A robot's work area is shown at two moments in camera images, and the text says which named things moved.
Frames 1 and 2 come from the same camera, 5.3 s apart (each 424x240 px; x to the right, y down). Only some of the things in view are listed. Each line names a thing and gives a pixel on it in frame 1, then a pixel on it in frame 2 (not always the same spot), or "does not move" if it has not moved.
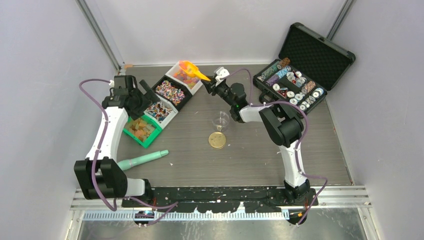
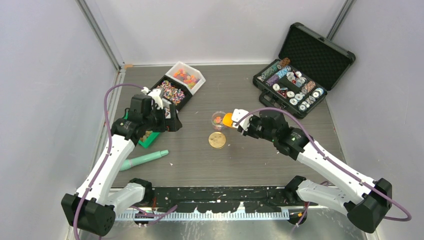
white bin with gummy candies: [191, 84] does not move
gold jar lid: [217, 140] does not move
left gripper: [148, 98] -> [173, 124]
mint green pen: [127, 164] does not move
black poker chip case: [308, 65] does not move
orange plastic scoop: [192, 70] -> [227, 119]
